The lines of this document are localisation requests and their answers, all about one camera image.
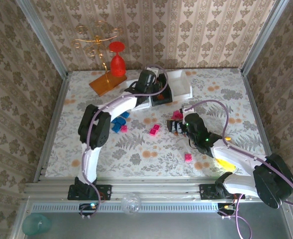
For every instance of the orange lego brick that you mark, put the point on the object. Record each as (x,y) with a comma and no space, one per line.
(160,96)

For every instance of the pink lego brick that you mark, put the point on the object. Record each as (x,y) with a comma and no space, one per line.
(124,128)
(188,157)
(155,129)
(177,115)

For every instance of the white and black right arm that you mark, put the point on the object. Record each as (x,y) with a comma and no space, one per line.
(270,184)

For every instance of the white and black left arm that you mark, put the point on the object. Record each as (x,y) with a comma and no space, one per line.
(94,129)

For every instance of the black plastic bin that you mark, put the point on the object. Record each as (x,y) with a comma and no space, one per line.
(170,97)

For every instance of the white plastic bin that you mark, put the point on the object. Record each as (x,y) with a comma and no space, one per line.
(178,82)
(143,106)

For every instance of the red wine glass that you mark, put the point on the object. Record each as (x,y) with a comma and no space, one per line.
(118,66)

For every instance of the floral tablecloth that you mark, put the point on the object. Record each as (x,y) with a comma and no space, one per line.
(141,159)

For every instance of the yellow plastic toy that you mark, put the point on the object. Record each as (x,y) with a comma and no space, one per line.
(225,164)

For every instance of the clear drinking glass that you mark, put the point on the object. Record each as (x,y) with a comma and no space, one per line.
(130,204)

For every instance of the small black controller board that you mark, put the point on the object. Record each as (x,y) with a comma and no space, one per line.
(87,208)
(225,208)

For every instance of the grey metal tray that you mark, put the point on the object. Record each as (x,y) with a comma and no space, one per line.
(161,226)

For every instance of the slotted metal strip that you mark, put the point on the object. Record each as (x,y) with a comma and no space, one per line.
(61,207)

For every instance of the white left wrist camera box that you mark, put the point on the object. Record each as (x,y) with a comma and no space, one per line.
(153,71)

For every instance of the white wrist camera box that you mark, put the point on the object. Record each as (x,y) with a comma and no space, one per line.
(153,71)
(187,110)

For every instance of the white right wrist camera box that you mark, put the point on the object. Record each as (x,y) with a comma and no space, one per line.
(187,110)

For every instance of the aluminium front rail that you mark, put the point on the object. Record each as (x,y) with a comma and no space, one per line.
(156,186)

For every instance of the aluminium table side rail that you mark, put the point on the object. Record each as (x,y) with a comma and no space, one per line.
(260,124)
(53,127)

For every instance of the aluminium frame post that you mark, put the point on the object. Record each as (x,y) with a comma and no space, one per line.
(43,39)
(264,37)

